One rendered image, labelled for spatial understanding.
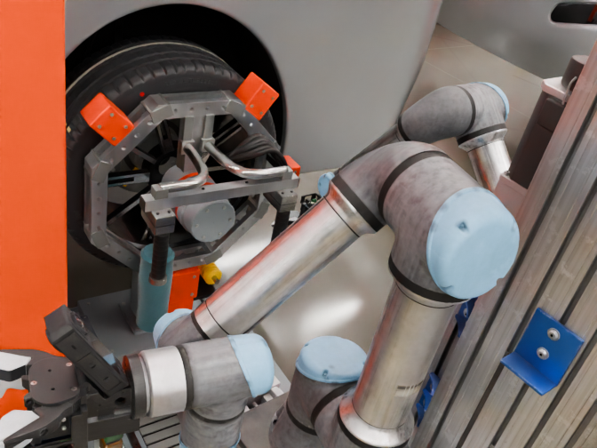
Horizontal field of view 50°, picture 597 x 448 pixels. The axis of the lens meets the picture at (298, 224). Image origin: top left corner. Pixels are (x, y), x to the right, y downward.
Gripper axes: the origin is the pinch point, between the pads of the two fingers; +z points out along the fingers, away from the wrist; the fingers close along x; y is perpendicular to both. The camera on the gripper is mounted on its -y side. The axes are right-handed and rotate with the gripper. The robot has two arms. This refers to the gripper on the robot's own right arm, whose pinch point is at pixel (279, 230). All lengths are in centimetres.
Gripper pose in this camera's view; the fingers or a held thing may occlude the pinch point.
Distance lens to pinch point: 171.6
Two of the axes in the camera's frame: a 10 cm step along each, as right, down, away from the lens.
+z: -7.8, 2.1, -5.9
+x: 5.9, 5.4, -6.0
